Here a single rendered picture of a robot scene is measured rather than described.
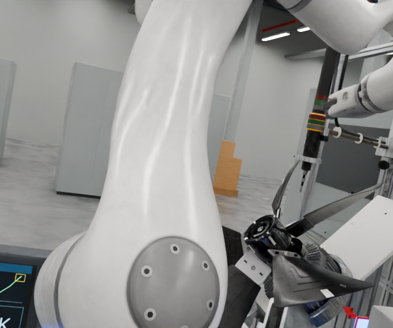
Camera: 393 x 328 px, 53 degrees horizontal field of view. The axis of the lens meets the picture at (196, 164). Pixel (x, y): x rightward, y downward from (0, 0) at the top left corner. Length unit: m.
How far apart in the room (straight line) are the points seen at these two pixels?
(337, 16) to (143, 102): 0.40
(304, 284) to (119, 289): 0.73
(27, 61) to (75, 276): 12.81
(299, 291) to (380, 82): 0.46
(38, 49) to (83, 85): 6.80
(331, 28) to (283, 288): 0.56
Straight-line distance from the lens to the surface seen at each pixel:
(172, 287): 0.27
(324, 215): 1.22
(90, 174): 6.50
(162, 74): 0.40
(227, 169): 9.27
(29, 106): 13.04
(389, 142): 1.64
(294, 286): 0.96
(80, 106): 6.38
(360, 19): 0.71
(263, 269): 1.20
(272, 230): 1.15
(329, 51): 1.12
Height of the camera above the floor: 1.49
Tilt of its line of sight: 6 degrees down
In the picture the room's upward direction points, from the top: 11 degrees clockwise
